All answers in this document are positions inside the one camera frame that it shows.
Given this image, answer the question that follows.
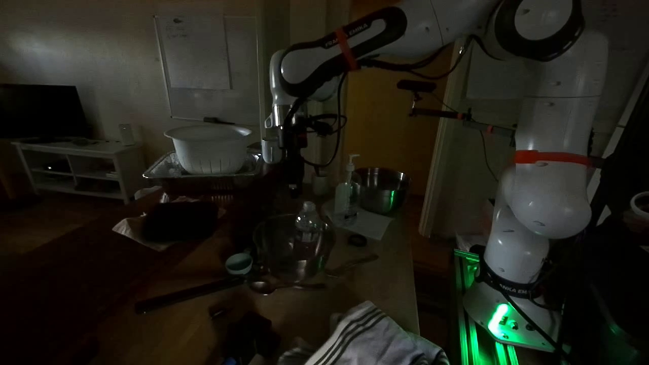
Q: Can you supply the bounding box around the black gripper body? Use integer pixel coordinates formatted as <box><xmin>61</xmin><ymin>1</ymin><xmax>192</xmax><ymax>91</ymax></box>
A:
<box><xmin>281</xmin><ymin>110</ymin><xmax>314</xmax><ymax>171</ymax></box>

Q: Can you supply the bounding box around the clear plastic bottle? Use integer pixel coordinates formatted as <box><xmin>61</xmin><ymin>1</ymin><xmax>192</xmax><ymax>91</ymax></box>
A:
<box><xmin>294</xmin><ymin>199</ymin><xmax>324</xmax><ymax>262</ymax></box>

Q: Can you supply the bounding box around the steel mixing bowl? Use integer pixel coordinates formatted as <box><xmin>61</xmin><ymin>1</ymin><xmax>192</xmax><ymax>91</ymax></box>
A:
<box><xmin>250</xmin><ymin>211</ymin><xmax>338</xmax><ymax>286</ymax></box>
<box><xmin>351</xmin><ymin>165</ymin><xmax>408</xmax><ymax>217</ymax></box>

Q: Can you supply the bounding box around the tall white mug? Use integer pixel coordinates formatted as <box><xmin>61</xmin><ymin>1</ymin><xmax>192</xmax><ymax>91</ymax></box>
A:
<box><xmin>259</xmin><ymin>133</ymin><xmax>285</xmax><ymax>165</ymax></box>

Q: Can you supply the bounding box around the clear pump soap dispenser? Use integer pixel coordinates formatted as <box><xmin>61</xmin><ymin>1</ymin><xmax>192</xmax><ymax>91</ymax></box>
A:
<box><xmin>333</xmin><ymin>152</ymin><xmax>364</xmax><ymax>218</ymax></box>

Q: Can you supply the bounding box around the white paper sheet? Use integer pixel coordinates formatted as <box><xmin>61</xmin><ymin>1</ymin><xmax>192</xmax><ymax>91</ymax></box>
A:
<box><xmin>326</xmin><ymin>203</ymin><xmax>394</xmax><ymax>243</ymax></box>

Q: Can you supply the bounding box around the large white tub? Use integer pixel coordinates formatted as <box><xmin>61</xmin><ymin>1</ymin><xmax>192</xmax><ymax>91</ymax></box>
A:
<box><xmin>163</xmin><ymin>122</ymin><xmax>253</xmax><ymax>175</ymax></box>

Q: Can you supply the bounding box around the small pale cup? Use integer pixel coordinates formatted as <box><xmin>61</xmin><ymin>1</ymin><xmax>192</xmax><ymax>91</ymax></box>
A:
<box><xmin>223</xmin><ymin>251</ymin><xmax>255</xmax><ymax>277</ymax></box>

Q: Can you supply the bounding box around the small round metal scoop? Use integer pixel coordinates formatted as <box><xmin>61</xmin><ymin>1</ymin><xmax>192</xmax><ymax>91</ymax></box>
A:
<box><xmin>248</xmin><ymin>277</ymin><xmax>279</xmax><ymax>295</ymax></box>

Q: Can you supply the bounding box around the dark bag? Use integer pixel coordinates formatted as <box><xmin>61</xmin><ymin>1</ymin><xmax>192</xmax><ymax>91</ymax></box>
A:
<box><xmin>138</xmin><ymin>196</ymin><xmax>222</xmax><ymax>245</ymax></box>

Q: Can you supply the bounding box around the metal serving tray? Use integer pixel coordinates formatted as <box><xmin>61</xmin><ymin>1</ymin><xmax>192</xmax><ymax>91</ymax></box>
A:
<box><xmin>140</xmin><ymin>149</ymin><xmax>266</xmax><ymax>182</ymax></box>

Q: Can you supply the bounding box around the long dark utensil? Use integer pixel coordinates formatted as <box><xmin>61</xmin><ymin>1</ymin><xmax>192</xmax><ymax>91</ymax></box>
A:
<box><xmin>134</xmin><ymin>277</ymin><xmax>241</xmax><ymax>319</ymax></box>

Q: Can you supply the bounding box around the white flat board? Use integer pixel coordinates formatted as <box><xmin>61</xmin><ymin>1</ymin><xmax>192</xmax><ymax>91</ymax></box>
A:
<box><xmin>110</xmin><ymin>191</ymin><xmax>226</xmax><ymax>252</ymax></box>

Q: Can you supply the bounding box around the white striped kitchen towel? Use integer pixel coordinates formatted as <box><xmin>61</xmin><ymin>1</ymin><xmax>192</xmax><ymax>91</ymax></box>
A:
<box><xmin>303</xmin><ymin>300</ymin><xmax>453</xmax><ymax>365</ymax></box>

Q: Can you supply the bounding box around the white television stand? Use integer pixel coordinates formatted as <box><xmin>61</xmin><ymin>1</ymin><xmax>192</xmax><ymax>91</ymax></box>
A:
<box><xmin>11</xmin><ymin>137</ymin><xmax>145</xmax><ymax>203</ymax></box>

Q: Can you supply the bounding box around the black television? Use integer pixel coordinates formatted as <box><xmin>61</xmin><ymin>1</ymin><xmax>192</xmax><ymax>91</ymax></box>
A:
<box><xmin>0</xmin><ymin>81</ymin><xmax>94</xmax><ymax>143</ymax></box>

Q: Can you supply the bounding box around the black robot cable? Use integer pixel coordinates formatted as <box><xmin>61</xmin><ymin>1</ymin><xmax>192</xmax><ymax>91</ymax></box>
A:
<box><xmin>297</xmin><ymin>37</ymin><xmax>495</xmax><ymax>169</ymax></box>

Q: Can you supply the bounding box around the white paper on wall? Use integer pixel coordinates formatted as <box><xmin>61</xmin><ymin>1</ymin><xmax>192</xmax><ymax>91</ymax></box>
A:
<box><xmin>152</xmin><ymin>11</ymin><xmax>235</xmax><ymax>92</ymax></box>

